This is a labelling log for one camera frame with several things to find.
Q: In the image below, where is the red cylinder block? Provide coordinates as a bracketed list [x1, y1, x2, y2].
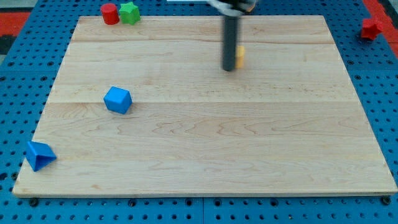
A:
[100, 3, 119, 25]

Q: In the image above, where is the green star block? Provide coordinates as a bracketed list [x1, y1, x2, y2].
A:
[119, 2, 141, 25]

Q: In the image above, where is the blue cube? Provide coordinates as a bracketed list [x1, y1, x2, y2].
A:
[103, 86, 132, 114]

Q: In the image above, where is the blue triangular prism block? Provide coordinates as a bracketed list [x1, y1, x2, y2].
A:
[25, 141, 57, 172]

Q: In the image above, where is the yellow block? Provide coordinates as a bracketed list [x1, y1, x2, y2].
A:
[235, 45, 245, 69]

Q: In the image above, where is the wooden board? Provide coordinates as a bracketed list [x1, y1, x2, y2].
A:
[13, 16, 397, 198]

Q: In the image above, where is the red star block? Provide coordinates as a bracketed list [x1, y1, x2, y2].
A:
[361, 17, 383, 40]

